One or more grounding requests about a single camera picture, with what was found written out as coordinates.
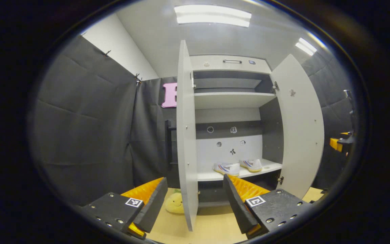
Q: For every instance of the grey cabinet drawer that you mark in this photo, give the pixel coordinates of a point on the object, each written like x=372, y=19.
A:
x=230, y=65

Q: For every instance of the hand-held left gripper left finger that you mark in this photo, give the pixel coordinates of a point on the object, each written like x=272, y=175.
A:
x=154, y=206

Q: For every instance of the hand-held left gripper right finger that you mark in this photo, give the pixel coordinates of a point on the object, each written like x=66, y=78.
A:
x=239, y=206

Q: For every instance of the large ceiling light panel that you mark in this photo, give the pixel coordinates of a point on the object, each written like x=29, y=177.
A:
x=212, y=15

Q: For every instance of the yellow plush toy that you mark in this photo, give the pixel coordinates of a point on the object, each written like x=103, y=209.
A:
x=174, y=203

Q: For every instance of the white canvas shoe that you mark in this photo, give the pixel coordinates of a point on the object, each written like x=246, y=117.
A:
x=252, y=165
x=227, y=168

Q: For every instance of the grey shoe cabinet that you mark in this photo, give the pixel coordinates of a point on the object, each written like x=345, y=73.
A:
x=232, y=100

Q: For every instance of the grey cabinet door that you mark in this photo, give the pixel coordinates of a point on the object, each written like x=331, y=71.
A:
x=300, y=135
x=186, y=135

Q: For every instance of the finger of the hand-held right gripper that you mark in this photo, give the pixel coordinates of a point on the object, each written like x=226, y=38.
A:
x=336, y=144

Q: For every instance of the small ceiling light panel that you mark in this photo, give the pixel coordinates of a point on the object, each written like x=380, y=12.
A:
x=305, y=46

